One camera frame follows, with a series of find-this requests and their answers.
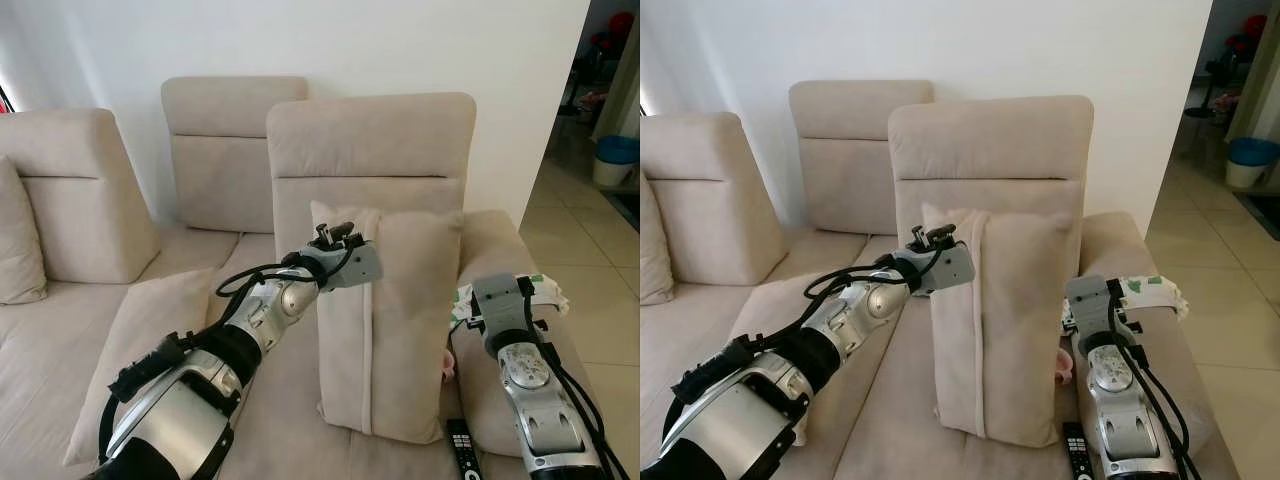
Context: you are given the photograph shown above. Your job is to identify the beige pillow with seam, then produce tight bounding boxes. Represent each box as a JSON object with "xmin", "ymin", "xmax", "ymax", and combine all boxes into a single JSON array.
[
  {"xmin": 920, "ymin": 203, "xmax": 1086, "ymax": 448},
  {"xmin": 310, "ymin": 200, "xmax": 466, "ymax": 446}
]

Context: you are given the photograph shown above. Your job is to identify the wide beige sofa backrest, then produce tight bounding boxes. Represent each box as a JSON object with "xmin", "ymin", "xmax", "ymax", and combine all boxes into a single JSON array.
[
  {"xmin": 267, "ymin": 93, "xmax": 477, "ymax": 261},
  {"xmin": 888, "ymin": 96, "xmax": 1094, "ymax": 251}
]

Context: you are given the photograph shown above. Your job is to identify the narrow beige sofa backrest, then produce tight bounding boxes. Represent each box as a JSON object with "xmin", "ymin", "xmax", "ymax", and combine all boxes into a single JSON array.
[
  {"xmin": 0, "ymin": 108, "xmax": 161, "ymax": 286},
  {"xmin": 162, "ymin": 77, "xmax": 311, "ymax": 234},
  {"xmin": 789, "ymin": 80, "xmax": 936, "ymax": 236},
  {"xmin": 640, "ymin": 112, "xmax": 786, "ymax": 288}
]

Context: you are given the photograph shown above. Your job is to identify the beige fabric sofa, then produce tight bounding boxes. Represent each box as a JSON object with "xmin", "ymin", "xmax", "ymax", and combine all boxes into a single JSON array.
[
  {"xmin": 640, "ymin": 80, "xmax": 1241, "ymax": 480},
  {"xmin": 0, "ymin": 77, "xmax": 591, "ymax": 480}
]

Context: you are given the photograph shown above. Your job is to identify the small pale beige pillow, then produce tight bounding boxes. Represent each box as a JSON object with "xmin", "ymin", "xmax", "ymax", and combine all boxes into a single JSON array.
[
  {"xmin": 640, "ymin": 175, "xmax": 676, "ymax": 306},
  {"xmin": 0, "ymin": 155, "xmax": 49, "ymax": 306}
]

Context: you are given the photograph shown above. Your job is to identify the dark floor mat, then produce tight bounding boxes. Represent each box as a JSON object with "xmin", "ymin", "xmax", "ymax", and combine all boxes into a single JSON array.
[
  {"xmin": 600, "ymin": 190, "xmax": 641, "ymax": 231},
  {"xmin": 1235, "ymin": 190, "xmax": 1280, "ymax": 241}
]

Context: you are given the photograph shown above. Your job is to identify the white green patterned cloth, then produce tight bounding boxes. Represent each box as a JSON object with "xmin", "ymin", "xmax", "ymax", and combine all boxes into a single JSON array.
[
  {"xmin": 450, "ymin": 275, "xmax": 571, "ymax": 326},
  {"xmin": 1060, "ymin": 275, "xmax": 1189, "ymax": 323}
]

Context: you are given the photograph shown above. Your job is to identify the black remote control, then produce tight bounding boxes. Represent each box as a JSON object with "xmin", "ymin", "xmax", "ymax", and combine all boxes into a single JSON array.
[
  {"xmin": 445, "ymin": 418, "xmax": 483, "ymax": 480},
  {"xmin": 1062, "ymin": 422, "xmax": 1096, "ymax": 480}
]

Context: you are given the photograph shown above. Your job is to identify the blue and white bin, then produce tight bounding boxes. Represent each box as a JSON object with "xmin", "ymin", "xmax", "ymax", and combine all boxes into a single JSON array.
[
  {"xmin": 1225, "ymin": 137, "xmax": 1280, "ymax": 191},
  {"xmin": 593, "ymin": 135, "xmax": 641, "ymax": 188}
]

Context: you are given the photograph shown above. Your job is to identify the red flowers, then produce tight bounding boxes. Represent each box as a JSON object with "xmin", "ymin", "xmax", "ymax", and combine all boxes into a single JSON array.
[
  {"xmin": 598, "ymin": 10, "xmax": 637, "ymax": 53},
  {"xmin": 1238, "ymin": 14, "xmax": 1273, "ymax": 57}
]

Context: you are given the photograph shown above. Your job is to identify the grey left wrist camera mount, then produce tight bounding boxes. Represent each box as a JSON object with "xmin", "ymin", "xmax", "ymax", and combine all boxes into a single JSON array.
[
  {"xmin": 320, "ymin": 240, "xmax": 383, "ymax": 291},
  {"xmin": 915, "ymin": 243, "xmax": 976, "ymax": 294}
]

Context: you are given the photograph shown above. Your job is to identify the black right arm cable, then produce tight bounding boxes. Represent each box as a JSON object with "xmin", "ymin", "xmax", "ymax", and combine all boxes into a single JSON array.
[
  {"xmin": 1105, "ymin": 285, "xmax": 1206, "ymax": 480},
  {"xmin": 515, "ymin": 278, "xmax": 629, "ymax": 480}
]

